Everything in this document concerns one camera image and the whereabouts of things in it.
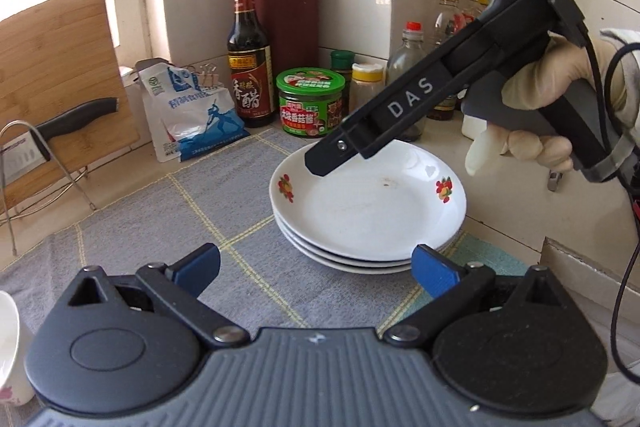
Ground clear glass bottle red cap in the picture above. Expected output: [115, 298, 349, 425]
[385, 20, 430, 143]

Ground wire cutting board rack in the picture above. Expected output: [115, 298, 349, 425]
[1, 119, 98, 257]

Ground white plate back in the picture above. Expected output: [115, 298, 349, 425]
[269, 141, 466, 261]

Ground cooking oil bottle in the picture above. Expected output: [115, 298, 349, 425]
[426, 0, 490, 122]

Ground white plate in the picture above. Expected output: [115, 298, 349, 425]
[271, 210, 464, 270]
[269, 141, 466, 261]

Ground green lid sauce jar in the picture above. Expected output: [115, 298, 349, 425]
[277, 67, 346, 138]

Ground grey teal table towel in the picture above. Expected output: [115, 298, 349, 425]
[0, 126, 532, 427]

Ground yellow lid spice jar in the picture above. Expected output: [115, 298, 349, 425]
[349, 63, 385, 113]

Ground white plastic container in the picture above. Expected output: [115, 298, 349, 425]
[461, 115, 487, 141]

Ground bamboo cutting board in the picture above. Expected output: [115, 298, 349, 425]
[0, 0, 141, 212]

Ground santoku kitchen knife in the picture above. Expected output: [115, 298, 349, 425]
[1, 98, 118, 184]

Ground dark vinegar bottle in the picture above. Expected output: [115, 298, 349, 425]
[227, 0, 277, 128]

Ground green cap small jar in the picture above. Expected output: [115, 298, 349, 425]
[330, 50, 355, 117]

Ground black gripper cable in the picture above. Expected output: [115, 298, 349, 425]
[581, 20, 640, 385]

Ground white blue salt bag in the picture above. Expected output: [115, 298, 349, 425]
[136, 58, 248, 161]

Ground white floral bowl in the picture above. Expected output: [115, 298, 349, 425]
[0, 291, 35, 407]

